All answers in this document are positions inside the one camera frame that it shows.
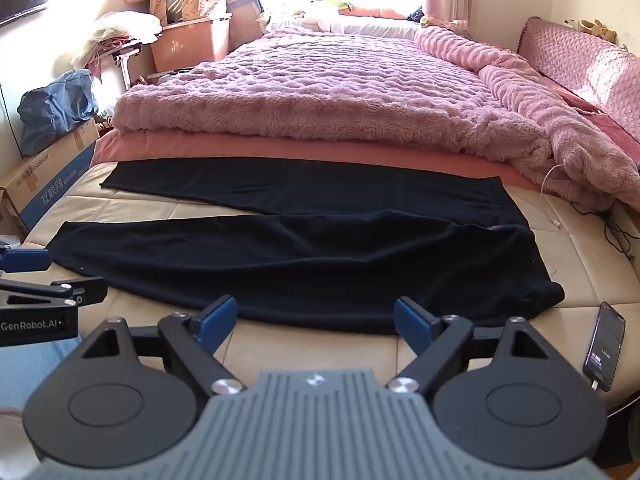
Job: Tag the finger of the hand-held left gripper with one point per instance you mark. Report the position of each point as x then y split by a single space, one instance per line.
75 292
25 259

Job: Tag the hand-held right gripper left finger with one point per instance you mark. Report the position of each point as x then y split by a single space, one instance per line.
221 318

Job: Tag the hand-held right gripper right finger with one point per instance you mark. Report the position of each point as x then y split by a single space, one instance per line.
411 319

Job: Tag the black pants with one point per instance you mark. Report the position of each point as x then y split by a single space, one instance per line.
320 255

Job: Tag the large cardboard box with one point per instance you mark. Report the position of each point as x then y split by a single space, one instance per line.
47 180

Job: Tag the blue fabric bag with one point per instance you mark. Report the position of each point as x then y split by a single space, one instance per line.
55 110

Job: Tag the beige quilted mattress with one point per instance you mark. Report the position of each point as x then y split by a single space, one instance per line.
560 280

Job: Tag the pink bed sheet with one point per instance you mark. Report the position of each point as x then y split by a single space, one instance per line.
300 152

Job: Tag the black smartphone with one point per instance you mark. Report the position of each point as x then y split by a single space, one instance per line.
605 347

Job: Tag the folding metal stand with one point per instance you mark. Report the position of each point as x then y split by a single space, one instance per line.
127 67

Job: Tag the pink fluffy blanket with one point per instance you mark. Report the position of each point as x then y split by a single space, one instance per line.
350 95

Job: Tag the pile of white clothes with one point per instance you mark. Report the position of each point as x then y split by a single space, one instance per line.
117 30

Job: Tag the patterned cardboard box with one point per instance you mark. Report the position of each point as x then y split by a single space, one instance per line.
192 2

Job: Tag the pink textured pillow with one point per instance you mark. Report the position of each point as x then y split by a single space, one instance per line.
585 62

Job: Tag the green cloth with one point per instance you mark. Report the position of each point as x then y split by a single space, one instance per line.
331 3

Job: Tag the brown plush toy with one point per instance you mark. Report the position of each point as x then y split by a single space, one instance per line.
597 29

